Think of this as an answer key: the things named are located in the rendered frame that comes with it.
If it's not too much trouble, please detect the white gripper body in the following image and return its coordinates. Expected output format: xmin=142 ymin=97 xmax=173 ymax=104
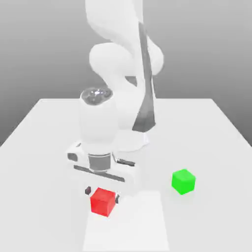
xmin=67 ymin=161 xmax=139 ymax=194

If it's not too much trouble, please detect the small red cube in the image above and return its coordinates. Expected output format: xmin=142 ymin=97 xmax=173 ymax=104
xmin=90 ymin=187 xmax=117 ymax=218

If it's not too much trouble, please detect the small green cube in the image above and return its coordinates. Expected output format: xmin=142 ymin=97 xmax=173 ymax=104
xmin=171 ymin=168 xmax=196 ymax=196

